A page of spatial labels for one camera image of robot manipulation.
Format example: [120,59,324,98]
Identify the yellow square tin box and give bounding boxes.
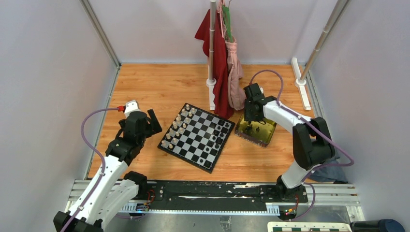
[234,114,277,148]

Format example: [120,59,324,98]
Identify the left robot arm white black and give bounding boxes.
[53,100,162,232]

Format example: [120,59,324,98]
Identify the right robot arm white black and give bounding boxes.
[244,84,336,202]

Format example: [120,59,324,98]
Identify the white chess pieces row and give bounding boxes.
[159,104,197,150]

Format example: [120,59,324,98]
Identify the black pieces in tin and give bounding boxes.
[245,125,260,135]

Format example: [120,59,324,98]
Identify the pink hanging garment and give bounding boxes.
[217,0,246,110]

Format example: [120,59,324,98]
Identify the red hanging shirt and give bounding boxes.
[194,10,234,119]

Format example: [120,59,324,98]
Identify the black white chessboard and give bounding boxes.
[157,103,235,173]

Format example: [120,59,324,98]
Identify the white clothes rack pole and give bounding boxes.
[206,0,216,111]

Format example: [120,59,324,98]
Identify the white rack foot bar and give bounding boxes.
[291,57,312,111]

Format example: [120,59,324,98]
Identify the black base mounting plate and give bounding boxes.
[134,180,308,212]

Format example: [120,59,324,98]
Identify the green clothes hanger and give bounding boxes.
[221,3,234,43]

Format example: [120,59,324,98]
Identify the grey crumpled cloth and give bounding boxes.
[308,166,348,184]

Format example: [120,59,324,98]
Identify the silver diagonal rack pole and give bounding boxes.
[301,0,350,80]

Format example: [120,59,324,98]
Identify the dark blue object corner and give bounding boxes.
[350,219,405,232]

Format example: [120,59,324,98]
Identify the aluminium frame rail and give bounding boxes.
[67,180,365,222]

